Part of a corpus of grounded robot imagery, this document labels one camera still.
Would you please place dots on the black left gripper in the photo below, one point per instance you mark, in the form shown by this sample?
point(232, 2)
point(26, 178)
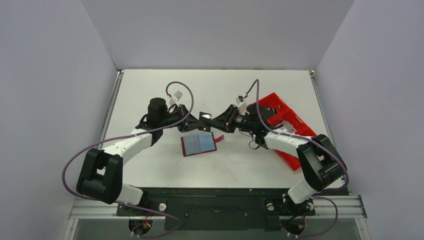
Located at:
point(182, 117)

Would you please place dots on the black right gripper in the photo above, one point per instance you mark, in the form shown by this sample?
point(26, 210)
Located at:
point(232, 118)

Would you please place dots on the red leather card holder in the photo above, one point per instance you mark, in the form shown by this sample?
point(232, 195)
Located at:
point(200, 143)

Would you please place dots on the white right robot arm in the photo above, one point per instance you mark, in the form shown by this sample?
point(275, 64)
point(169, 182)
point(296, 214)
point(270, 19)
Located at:
point(320, 163)

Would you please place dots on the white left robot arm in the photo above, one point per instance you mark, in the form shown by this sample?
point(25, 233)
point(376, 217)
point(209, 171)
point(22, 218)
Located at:
point(101, 176)

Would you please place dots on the white card in tray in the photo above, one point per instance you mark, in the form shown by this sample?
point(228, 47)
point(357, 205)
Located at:
point(287, 127)

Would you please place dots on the red plastic divided tray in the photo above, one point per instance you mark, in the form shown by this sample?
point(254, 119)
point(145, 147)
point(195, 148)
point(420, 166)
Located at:
point(283, 117)

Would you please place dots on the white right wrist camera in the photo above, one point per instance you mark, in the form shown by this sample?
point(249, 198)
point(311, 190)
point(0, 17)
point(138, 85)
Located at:
point(241, 105)

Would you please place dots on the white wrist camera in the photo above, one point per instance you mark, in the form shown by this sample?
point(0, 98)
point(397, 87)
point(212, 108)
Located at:
point(175, 97)
point(241, 105)

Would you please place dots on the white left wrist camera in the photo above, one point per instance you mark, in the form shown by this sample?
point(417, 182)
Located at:
point(175, 97)

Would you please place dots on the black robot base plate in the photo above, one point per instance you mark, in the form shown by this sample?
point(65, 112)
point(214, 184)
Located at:
point(222, 221)

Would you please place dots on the aluminium frame rail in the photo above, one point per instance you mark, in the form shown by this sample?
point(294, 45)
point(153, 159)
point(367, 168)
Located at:
point(344, 207)

